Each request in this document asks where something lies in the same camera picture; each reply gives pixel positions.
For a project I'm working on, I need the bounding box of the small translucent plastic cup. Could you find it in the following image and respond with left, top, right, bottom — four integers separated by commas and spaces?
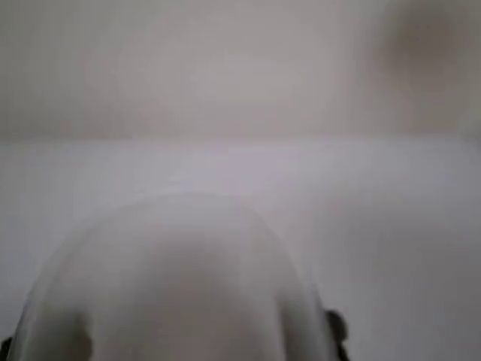
14, 190, 334, 361

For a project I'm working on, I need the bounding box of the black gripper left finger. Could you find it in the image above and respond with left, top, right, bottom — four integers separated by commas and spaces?
0, 335, 14, 361

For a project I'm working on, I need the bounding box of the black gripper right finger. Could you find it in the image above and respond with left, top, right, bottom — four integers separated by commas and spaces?
323, 308, 353, 361

